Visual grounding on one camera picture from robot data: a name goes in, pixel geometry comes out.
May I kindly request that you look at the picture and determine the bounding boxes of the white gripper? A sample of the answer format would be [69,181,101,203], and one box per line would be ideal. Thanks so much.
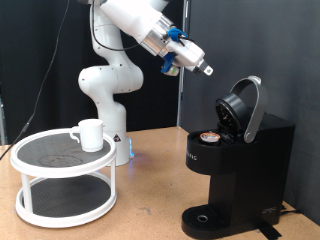
[171,42,215,77]

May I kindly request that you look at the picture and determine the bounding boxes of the orange rimmed coffee pod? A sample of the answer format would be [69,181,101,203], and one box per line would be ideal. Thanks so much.
[199,131,222,145]

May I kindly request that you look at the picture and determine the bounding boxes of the black Keurig coffee machine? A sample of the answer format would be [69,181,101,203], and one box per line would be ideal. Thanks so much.
[181,75,296,240]

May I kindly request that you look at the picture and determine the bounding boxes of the white mug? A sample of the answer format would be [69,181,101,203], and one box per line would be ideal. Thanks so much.
[69,118,105,153]

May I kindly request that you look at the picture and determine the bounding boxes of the vertical metal pole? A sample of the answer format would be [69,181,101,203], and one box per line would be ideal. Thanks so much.
[176,0,192,128]

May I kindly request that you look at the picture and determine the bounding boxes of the dark grey backdrop panel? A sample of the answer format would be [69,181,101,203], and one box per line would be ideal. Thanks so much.
[181,0,320,226]

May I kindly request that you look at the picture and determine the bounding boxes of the black curtain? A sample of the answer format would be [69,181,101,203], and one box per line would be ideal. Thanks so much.
[0,0,185,145]

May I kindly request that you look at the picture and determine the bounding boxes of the black tape strip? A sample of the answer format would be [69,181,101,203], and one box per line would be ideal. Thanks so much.
[258,224,283,240]

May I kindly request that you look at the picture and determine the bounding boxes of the white two-tier turntable rack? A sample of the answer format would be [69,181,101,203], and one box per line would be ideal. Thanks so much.
[9,128,118,229]

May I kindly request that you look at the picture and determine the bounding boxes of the blue mounted wrist camera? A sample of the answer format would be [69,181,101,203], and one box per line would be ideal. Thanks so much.
[160,52,181,78]

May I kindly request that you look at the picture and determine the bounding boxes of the blue cable clip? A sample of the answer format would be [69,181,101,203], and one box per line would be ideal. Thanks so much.
[167,27,189,44]

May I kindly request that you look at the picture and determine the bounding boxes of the black cable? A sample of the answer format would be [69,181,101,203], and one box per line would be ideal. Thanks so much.
[0,0,143,161]

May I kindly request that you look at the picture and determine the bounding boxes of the black power cord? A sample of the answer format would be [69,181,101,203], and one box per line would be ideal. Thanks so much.
[279,204,303,216]

